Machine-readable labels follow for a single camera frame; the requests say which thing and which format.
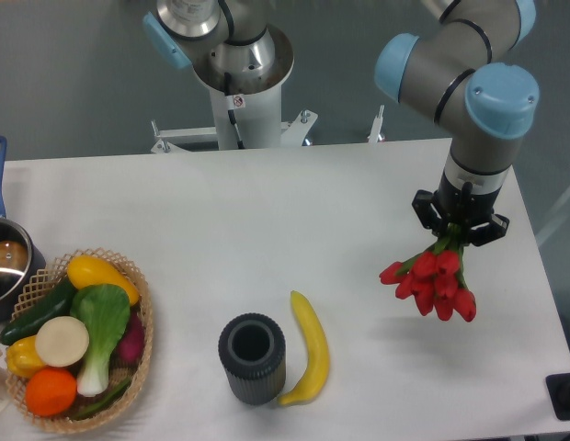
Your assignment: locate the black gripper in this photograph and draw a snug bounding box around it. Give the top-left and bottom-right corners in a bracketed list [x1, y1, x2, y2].
[412, 172, 509, 247]

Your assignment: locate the red tulip bouquet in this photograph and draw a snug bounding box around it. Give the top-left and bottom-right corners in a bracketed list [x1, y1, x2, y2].
[379, 224, 477, 322]

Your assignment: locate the green chili pepper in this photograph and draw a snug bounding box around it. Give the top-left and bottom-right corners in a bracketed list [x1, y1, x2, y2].
[71, 377, 131, 421]

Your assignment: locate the yellow bell pepper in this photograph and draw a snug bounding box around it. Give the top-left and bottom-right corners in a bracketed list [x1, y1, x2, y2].
[6, 335, 46, 379]

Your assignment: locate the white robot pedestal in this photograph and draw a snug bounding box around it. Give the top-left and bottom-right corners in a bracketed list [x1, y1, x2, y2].
[151, 85, 318, 153]

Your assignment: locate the dark grey ribbed vase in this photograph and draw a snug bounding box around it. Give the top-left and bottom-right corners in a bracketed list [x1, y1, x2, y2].
[218, 312, 286, 405]

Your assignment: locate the green bok choy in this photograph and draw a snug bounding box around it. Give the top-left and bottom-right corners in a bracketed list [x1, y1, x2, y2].
[71, 284, 130, 397]

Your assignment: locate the black device at table edge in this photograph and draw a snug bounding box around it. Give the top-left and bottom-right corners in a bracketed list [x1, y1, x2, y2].
[545, 373, 570, 421]

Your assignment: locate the yellow banana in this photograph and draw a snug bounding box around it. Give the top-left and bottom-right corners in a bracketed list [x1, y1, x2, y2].
[278, 290, 330, 406]

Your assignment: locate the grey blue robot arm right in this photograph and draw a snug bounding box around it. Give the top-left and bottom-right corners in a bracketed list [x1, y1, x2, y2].
[374, 1, 540, 246]

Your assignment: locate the white round radish slice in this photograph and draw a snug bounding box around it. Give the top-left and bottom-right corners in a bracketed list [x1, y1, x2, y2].
[35, 316, 89, 368]

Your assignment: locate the yellow squash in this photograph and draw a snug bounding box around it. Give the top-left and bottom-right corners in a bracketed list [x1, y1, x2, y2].
[66, 254, 141, 306]

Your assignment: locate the orange fruit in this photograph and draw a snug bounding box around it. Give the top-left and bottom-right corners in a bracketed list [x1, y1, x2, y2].
[25, 367, 77, 417]

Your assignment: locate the purple sweet potato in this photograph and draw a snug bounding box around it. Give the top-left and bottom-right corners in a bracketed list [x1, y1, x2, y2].
[116, 311, 144, 364]

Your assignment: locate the green cucumber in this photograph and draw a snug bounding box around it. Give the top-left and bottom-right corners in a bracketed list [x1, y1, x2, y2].
[0, 277, 77, 346]

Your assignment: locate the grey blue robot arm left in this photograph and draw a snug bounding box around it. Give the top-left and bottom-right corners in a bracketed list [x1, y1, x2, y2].
[142, 1, 318, 151]

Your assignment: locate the woven wicker basket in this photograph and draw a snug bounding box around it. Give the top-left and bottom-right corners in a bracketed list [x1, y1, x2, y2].
[6, 248, 154, 435]

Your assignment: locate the blue handled saucepan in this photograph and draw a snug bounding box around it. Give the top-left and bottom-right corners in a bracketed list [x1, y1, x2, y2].
[0, 136, 46, 322]

